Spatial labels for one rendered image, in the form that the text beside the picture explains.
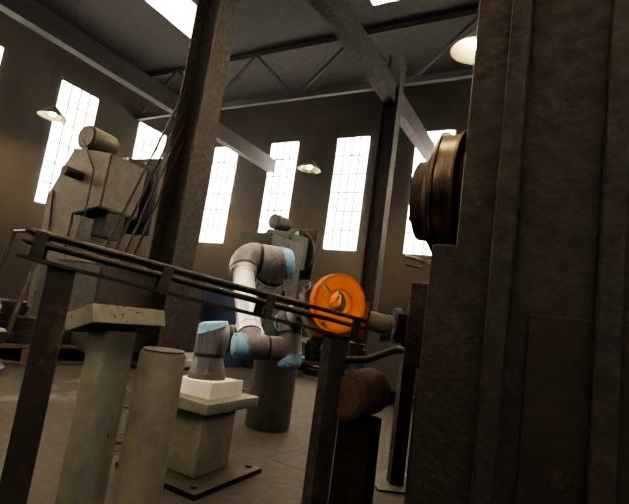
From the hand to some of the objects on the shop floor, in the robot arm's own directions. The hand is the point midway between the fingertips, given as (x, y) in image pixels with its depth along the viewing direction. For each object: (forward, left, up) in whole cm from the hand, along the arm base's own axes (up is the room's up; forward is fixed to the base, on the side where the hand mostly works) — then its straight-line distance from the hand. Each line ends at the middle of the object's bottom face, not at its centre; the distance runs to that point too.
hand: (336, 299), depth 120 cm
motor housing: (0, +13, -71) cm, 73 cm away
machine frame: (+56, +47, -74) cm, 104 cm away
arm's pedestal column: (-76, +36, -67) cm, 107 cm away
